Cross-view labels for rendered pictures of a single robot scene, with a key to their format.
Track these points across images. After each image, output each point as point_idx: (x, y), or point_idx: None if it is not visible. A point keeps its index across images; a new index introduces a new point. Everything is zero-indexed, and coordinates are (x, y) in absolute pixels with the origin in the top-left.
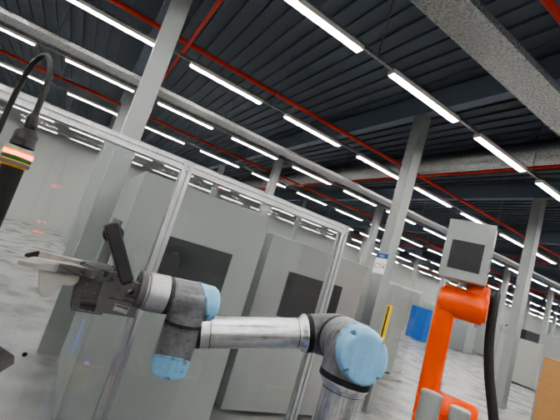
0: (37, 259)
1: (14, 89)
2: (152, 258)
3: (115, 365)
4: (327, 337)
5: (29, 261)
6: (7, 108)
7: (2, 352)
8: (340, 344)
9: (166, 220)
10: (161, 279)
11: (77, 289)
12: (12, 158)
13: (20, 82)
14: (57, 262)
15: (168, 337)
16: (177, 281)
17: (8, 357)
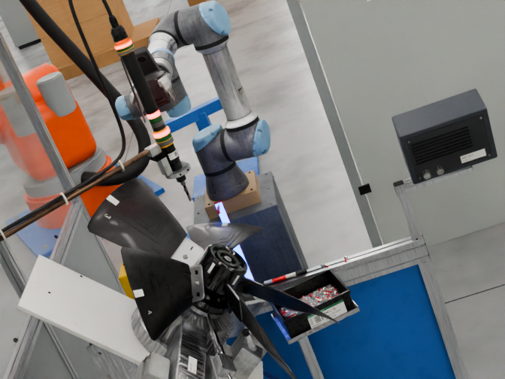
0: (166, 84)
1: (76, 15)
2: None
3: (5, 248)
4: (192, 28)
5: (167, 86)
6: (82, 30)
7: (131, 181)
8: (211, 21)
9: None
10: (161, 60)
11: (165, 92)
12: (133, 45)
13: (74, 8)
14: (168, 79)
15: (178, 89)
16: (161, 56)
17: (135, 179)
